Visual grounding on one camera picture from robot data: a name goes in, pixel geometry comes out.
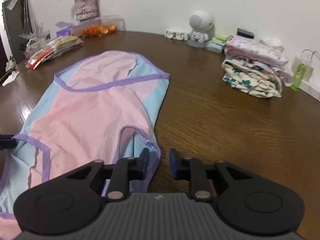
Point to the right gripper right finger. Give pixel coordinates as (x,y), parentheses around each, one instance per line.
(245,201)

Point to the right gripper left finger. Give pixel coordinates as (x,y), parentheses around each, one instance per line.
(75,199)

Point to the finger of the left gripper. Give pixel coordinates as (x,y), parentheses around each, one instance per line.
(7,141)

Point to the pink blue purple garment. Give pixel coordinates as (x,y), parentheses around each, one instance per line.
(103,107)

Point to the folded floral clothes stack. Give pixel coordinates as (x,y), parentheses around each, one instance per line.
(254,68)

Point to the desk clutter cups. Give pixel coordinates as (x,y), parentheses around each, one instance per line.
(37,40)

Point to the snack packets pile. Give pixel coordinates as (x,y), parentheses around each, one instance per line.
(53,49)

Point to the purple plastic box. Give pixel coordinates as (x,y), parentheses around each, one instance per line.
(64,28)

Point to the dark cabinet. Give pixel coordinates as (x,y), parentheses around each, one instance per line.
(16,23)

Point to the green spray bottle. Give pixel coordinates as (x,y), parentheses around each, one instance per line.
(298,76)

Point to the clear box orange snacks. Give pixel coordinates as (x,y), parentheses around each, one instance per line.
(99,26)

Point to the purple knitted vase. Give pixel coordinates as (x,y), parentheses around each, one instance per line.
(85,9)

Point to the green tissue packs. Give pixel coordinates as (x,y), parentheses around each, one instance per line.
(216,44)

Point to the white power strip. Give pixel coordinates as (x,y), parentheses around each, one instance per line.
(176,35)

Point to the white astronaut robot figure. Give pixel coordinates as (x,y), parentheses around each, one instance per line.
(201,22)

